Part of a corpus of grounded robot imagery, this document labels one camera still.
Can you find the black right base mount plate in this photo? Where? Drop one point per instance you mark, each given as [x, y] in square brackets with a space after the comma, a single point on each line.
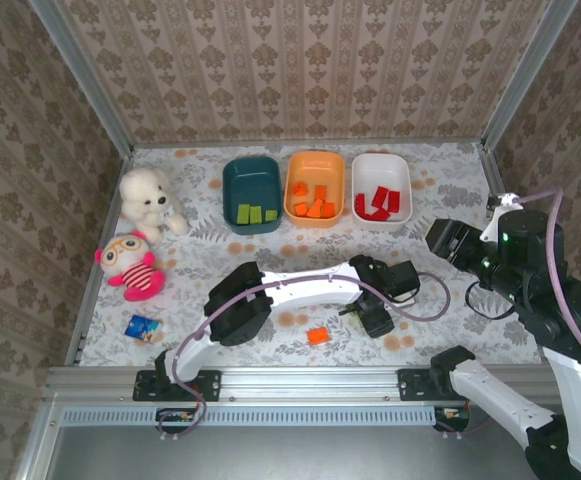
[410, 385]

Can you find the small orange lego brick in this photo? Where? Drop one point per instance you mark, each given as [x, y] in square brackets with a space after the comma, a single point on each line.
[329, 209]

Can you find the green lego brick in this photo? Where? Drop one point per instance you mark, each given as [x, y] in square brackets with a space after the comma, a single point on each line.
[256, 215]
[244, 214]
[270, 215]

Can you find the orange sloped lego brick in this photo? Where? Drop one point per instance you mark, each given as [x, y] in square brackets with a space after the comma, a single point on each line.
[316, 208]

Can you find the aluminium upright frame post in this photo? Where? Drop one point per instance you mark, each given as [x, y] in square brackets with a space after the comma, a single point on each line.
[84, 75]
[527, 75]

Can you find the white plastic container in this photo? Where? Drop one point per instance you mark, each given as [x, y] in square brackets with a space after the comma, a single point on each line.
[385, 170]

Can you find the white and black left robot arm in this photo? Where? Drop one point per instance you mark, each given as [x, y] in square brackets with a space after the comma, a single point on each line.
[310, 285]

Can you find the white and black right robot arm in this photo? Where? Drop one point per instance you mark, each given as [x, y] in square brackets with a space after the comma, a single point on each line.
[495, 395]

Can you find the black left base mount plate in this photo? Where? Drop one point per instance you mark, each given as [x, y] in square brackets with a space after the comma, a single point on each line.
[210, 385]

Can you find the orange plastic container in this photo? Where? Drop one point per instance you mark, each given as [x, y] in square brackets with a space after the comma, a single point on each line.
[315, 170]

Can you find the white teddy bear plush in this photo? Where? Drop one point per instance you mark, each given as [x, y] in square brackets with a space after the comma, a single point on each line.
[142, 192]

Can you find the teal plastic container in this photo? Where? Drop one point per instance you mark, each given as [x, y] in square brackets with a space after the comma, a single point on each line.
[250, 180]

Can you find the small blue carton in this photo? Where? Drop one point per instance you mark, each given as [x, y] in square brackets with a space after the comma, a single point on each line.
[140, 327]

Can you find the red lego brick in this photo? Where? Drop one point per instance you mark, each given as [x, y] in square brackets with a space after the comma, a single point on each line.
[393, 201]
[375, 215]
[359, 202]
[381, 196]

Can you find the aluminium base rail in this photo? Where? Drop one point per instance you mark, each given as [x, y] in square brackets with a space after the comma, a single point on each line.
[310, 382]

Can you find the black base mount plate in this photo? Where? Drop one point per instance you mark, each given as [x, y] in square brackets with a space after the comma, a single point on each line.
[410, 385]
[210, 385]

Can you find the pink striped plush doll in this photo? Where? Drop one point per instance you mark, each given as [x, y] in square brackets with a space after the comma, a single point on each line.
[130, 275]

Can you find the aluminium rear table rail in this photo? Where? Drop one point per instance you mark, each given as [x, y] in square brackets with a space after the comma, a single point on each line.
[420, 144]

